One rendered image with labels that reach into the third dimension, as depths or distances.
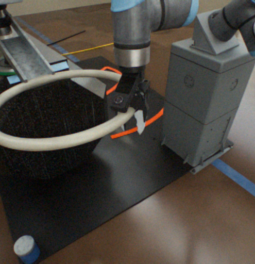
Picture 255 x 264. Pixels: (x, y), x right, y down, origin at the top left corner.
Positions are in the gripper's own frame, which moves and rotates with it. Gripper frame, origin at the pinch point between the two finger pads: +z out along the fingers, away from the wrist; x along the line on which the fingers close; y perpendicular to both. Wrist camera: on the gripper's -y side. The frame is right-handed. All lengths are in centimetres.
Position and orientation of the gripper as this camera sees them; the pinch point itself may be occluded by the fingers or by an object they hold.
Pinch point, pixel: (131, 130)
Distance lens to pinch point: 68.1
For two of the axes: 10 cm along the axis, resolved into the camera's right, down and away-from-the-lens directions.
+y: 3.7, -5.6, 7.4
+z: 0.3, 8.1, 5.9
